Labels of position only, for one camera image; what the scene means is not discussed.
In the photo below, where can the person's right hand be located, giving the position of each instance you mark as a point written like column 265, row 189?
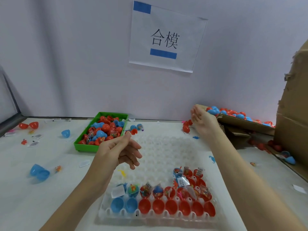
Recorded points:
column 206, row 123

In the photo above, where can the person's left hand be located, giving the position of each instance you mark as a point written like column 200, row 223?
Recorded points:
column 113, row 161

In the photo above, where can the pile of finished eggs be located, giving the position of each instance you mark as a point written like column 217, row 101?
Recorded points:
column 236, row 114

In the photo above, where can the small capsule cluster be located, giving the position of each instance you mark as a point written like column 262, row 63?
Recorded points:
column 134, row 128

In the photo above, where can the cardboard box of capsules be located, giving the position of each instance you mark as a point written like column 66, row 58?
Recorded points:
column 245, row 126

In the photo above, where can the single blue egg half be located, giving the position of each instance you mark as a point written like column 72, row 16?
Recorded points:
column 65, row 133

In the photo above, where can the blue egg shell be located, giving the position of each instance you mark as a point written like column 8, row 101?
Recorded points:
column 40, row 172

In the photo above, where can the person's right forearm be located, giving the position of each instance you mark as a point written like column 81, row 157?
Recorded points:
column 250, row 190

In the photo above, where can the person's left forearm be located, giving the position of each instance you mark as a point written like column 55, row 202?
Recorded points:
column 72, row 209

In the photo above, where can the small yellow toy piece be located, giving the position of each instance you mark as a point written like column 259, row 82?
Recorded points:
column 123, row 173

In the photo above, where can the small blue toy piece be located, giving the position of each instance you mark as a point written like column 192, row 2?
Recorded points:
column 212, row 159

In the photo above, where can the green plastic tray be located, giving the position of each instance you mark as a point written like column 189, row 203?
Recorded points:
column 77, row 147

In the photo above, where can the clear plastic egg tray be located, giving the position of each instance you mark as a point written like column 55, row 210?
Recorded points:
column 163, row 151

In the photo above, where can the small orange toy piece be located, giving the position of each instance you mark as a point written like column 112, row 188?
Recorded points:
column 253, row 164
column 57, row 168

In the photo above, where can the tall brown cardboard box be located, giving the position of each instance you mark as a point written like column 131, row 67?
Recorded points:
column 293, row 113

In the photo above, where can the white paper sign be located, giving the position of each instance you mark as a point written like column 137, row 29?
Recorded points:
column 187, row 36

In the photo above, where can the clear triangular panel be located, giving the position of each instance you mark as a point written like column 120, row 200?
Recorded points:
column 7, row 101

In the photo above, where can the grey metal rail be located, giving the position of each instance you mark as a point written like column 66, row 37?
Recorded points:
column 10, row 123

